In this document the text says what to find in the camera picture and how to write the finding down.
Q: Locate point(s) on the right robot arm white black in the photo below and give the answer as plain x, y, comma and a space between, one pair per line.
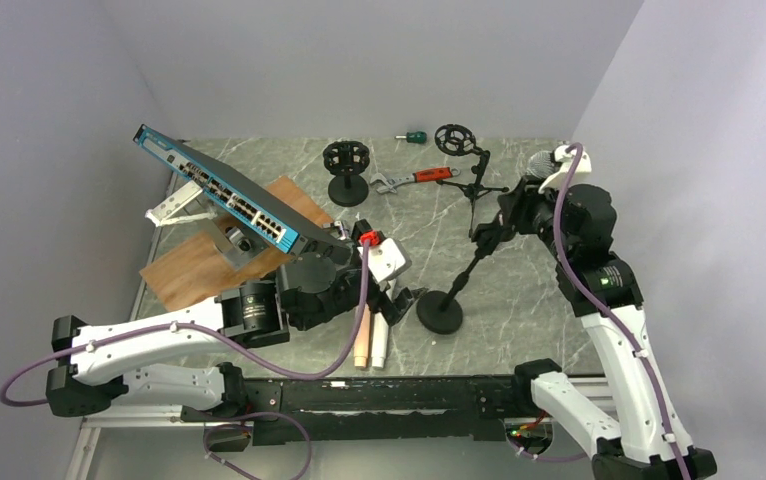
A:
645, 439

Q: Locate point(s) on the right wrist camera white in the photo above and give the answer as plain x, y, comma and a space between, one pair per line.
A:
565, 164

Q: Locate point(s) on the silver metal clamp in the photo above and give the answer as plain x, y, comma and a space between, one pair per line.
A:
338, 229

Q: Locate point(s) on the sprinkle pattern silver microphone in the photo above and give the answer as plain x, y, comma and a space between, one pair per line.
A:
538, 164

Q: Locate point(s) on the red handled adjustable wrench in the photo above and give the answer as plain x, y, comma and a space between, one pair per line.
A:
389, 184

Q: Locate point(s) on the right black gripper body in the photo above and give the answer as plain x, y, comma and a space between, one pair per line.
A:
532, 212

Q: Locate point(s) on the black mini tripod stand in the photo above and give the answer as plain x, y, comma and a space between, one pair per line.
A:
457, 141

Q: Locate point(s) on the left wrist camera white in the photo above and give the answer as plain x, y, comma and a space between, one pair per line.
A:
387, 257

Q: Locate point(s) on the green stubby screwdriver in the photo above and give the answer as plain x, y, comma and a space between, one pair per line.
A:
413, 137

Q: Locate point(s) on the grey metal mount block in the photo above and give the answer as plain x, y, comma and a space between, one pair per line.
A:
238, 245

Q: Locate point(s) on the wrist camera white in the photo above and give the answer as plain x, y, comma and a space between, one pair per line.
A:
387, 257
565, 164

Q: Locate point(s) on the wooden board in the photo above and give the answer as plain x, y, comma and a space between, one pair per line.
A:
196, 270

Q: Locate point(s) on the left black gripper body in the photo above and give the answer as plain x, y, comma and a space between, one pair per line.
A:
348, 291

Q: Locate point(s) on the black round base clip stand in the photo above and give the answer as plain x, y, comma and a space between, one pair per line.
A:
438, 311

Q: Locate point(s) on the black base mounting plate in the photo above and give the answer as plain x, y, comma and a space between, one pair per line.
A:
385, 408

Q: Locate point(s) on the white microphone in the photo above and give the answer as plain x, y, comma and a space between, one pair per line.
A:
379, 341

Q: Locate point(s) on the white bracket stand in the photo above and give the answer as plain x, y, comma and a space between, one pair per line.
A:
183, 206

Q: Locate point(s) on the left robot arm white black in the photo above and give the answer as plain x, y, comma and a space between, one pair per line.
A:
127, 364

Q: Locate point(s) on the blue black network switch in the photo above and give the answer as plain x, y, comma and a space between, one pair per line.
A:
256, 208

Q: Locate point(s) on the black shock mount desk stand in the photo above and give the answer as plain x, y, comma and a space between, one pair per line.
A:
346, 161

